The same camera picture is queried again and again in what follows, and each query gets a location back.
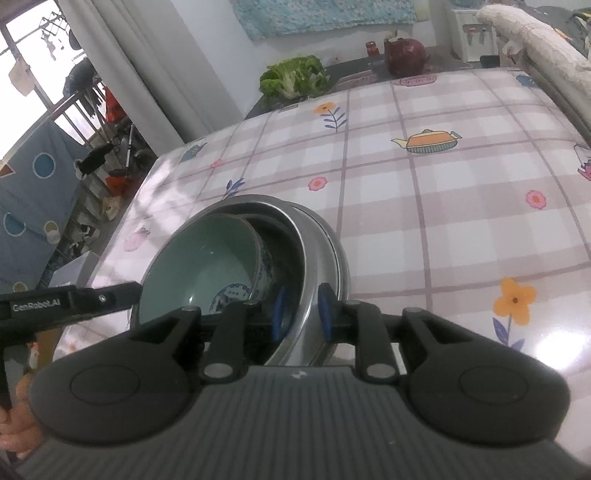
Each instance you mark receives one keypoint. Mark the green lettuce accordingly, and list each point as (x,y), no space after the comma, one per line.
(293,76)

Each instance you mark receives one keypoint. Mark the dark hanging garment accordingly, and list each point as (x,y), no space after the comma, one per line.
(81,76)

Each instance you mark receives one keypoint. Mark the red bottle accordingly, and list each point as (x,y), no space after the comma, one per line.
(371,48)

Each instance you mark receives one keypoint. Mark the green ceramic bowl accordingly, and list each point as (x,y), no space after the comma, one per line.
(198,263)

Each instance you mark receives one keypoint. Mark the metal balcony railing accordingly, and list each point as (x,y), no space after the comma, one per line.
(69,108)

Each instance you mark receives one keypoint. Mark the hanging drying rack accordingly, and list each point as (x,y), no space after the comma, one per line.
(46,37)

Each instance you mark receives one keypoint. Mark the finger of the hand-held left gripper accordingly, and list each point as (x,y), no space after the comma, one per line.
(108,296)

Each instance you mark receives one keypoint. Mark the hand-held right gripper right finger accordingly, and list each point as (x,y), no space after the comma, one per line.
(327,314)

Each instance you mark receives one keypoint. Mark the folded metal cart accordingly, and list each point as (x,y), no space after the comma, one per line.
(131,150)

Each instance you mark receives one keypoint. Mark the grey window curtain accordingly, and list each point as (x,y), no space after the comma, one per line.
(152,60)

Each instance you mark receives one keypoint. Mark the black and white shoes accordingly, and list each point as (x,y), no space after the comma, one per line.
(85,233)

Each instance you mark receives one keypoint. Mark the grey blanket yellow patches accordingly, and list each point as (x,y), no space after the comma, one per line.
(568,18)

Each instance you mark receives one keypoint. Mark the large steel bowl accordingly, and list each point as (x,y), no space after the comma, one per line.
(336,263)

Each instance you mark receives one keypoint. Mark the person's left hand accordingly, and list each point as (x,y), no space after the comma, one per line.
(18,429)

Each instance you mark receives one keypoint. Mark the blue cloth with circles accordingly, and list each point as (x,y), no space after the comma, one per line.
(37,207)

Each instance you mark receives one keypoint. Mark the red hanging garment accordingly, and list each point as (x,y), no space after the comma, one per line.
(113,104)

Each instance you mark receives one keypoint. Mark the grey storage box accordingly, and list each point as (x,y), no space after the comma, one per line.
(74,272)

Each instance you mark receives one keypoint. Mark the teal patterned wall cloth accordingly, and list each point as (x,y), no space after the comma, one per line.
(323,16)

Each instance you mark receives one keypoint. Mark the black hanging object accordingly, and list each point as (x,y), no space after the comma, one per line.
(94,159)

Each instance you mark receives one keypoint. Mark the dark low table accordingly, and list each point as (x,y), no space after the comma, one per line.
(351,64)

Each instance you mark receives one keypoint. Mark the white water dispenser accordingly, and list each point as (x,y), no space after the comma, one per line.
(471,34)

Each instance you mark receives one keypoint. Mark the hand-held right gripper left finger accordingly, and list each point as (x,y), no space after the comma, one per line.
(280,318)

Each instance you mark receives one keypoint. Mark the pink food package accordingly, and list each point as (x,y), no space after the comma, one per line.
(358,81)

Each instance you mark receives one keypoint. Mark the red plastic object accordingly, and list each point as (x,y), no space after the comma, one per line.
(121,185)

